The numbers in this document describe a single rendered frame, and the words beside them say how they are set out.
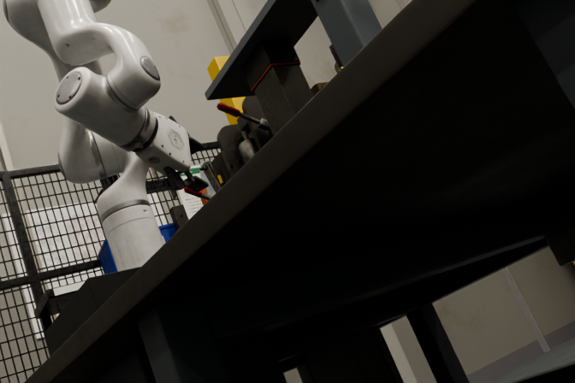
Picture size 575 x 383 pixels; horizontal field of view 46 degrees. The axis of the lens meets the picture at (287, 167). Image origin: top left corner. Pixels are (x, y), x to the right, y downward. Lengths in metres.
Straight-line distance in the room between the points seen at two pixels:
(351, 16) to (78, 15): 0.48
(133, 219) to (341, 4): 0.69
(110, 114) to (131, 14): 4.27
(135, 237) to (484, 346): 4.55
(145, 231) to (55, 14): 0.55
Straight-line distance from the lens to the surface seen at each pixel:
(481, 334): 5.86
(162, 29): 5.42
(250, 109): 1.71
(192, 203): 2.71
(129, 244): 1.56
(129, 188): 1.61
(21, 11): 1.52
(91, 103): 1.12
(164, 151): 1.21
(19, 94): 4.63
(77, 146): 1.64
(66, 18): 1.26
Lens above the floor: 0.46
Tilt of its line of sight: 18 degrees up
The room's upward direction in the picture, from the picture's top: 23 degrees counter-clockwise
